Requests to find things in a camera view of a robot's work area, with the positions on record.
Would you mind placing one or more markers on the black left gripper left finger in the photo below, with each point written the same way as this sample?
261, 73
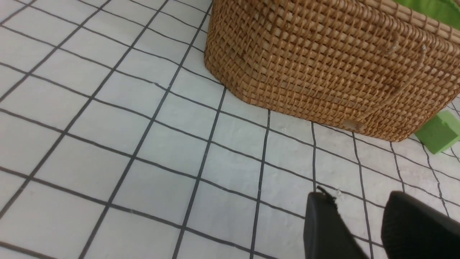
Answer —
326, 235

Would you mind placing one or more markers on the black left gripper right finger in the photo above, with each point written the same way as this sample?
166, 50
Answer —
413, 230

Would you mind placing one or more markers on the green foam cube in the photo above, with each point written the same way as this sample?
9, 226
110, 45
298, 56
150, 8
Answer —
439, 133

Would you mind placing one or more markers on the woven wicker basket green lining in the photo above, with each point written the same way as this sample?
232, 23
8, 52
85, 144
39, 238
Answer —
373, 67

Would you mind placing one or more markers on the white black grid tablecloth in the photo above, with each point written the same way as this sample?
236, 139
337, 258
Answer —
117, 143

